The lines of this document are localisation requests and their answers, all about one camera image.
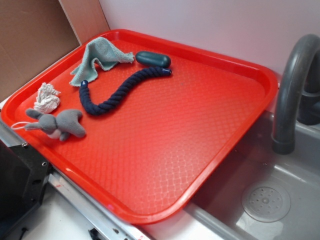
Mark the grey plastic sink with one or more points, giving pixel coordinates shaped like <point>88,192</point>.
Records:
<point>256,194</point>

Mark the light green cloth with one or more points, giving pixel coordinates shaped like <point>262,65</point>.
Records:
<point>99,52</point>

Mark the dark green oval case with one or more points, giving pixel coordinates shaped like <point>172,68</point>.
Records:
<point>153,59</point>

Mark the grey plastic faucet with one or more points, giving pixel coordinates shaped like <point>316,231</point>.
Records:
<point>298,98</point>

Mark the grey plush bunny toy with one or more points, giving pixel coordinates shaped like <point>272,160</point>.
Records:
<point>60,127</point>

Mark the red plastic tray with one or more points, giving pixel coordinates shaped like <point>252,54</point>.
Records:
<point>146,159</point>

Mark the crumpled white paper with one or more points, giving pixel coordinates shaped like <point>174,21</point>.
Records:
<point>47,99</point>

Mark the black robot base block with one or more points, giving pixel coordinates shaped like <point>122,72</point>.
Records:
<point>24,173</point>

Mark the brown cardboard panel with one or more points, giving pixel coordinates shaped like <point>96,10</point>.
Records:
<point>34,34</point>

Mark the silver aluminium rail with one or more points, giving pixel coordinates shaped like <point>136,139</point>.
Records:
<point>68,214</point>

